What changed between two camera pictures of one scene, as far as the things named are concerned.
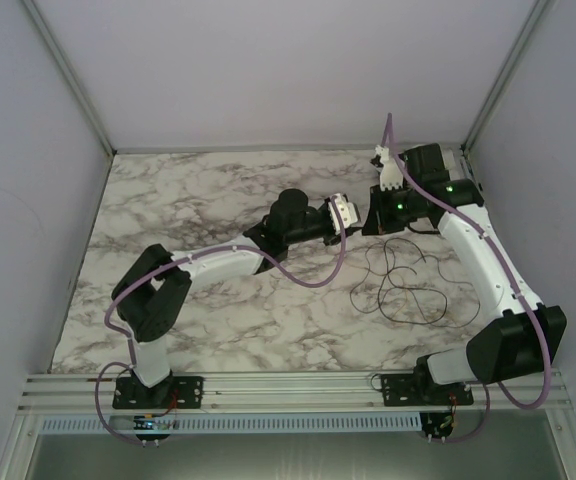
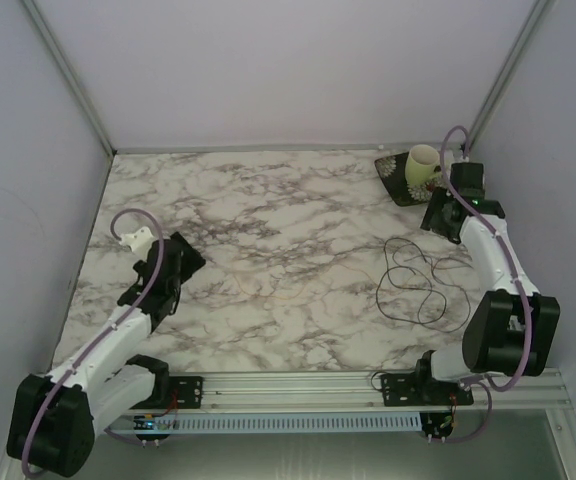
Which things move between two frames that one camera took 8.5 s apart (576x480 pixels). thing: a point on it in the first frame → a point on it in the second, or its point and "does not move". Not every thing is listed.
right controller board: (436, 424) does not move
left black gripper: (333, 239) → (191, 260)
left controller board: (147, 422) does not move
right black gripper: (377, 222) → (431, 220)
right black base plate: (413, 390) does not move
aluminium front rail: (341, 393) does not move
